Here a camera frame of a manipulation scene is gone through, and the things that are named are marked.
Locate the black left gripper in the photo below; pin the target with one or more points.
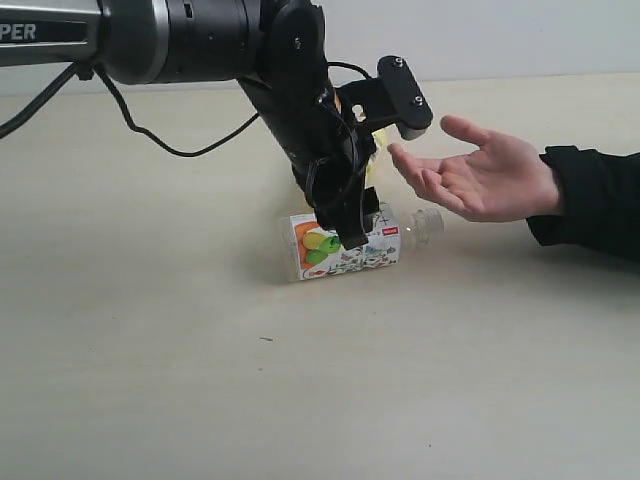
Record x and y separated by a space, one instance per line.
313 123

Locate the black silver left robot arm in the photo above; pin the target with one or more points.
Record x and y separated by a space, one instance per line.
274 50

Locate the black sleeved forearm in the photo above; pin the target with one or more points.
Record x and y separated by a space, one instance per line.
600 194

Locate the yellow bottle with red cap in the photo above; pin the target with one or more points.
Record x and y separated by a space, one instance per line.
380 139

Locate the open human hand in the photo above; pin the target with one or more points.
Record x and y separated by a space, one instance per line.
503 180

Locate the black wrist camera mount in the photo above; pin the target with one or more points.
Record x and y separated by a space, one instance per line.
392 97

